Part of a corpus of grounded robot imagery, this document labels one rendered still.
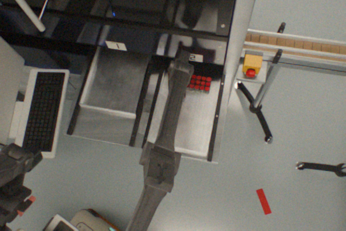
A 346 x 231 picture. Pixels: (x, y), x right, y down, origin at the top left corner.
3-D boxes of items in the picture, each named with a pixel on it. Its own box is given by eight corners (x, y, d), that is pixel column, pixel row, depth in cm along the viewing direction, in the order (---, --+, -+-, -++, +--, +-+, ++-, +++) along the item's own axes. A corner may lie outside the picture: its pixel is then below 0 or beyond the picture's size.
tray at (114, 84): (101, 41, 166) (99, 38, 163) (152, 50, 163) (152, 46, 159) (81, 106, 155) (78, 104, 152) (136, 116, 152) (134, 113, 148)
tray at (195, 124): (164, 73, 158) (164, 70, 155) (220, 82, 155) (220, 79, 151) (147, 143, 147) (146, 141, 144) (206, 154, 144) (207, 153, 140)
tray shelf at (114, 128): (92, 42, 168) (91, 40, 167) (233, 64, 159) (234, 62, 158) (62, 134, 153) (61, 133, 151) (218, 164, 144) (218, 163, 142)
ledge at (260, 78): (240, 53, 161) (240, 51, 159) (267, 57, 159) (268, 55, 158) (235, 79, 156) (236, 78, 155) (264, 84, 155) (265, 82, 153)
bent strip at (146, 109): (145, 103, 154) (143, 98, 148) (151, 104, 153) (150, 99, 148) (137, 132, 149) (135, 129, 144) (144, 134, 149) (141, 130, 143)
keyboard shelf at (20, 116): (17, 70, 175) (14, 67, 173) (70, 71, 173) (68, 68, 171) (-3, 156, 160) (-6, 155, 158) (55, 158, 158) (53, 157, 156)
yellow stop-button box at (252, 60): (243, 57, 149) (246, 49, 142) (260, 60, 148) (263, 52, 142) (241, 73, 147) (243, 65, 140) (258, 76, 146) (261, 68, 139)
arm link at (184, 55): (170, 66, 117) (192, 76, 119) (179, 39, 121) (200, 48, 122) (160, 78, 128) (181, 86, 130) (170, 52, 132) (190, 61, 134)
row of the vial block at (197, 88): (171, 84, 156) (170, 79, 151) (209, 90, 153) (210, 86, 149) (170, 88, 155) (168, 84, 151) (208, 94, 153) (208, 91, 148)
